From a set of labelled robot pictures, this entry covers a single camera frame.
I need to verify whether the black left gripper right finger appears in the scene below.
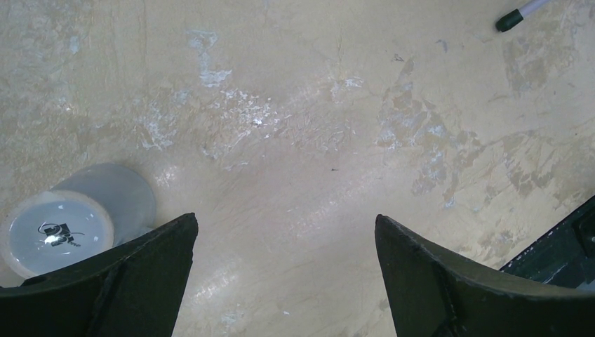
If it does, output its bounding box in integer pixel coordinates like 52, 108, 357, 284
375, 214, 594, 336

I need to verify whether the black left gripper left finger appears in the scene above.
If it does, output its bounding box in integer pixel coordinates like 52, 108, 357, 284
1, 213, 199, 336

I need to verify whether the grey white mug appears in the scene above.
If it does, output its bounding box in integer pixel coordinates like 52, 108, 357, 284
1, 163, 156, 278

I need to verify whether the lilac music stand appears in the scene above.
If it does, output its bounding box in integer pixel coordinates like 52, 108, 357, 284
495, 0, 550, 32

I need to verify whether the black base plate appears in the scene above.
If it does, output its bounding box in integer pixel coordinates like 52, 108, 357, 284
500, 197, 594, 291

